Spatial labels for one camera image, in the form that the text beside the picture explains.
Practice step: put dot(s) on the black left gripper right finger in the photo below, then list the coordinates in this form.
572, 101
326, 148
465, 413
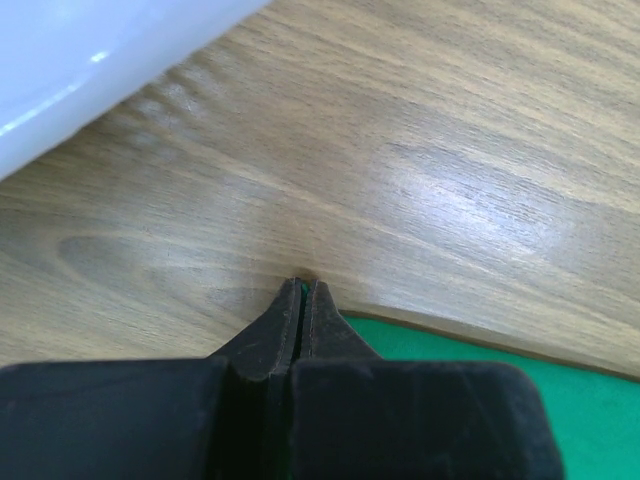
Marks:
357, 416

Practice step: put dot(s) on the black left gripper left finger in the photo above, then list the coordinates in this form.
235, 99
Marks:
215, 417

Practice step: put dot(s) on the white plastic laundry basket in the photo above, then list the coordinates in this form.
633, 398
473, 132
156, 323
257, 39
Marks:
65, 63

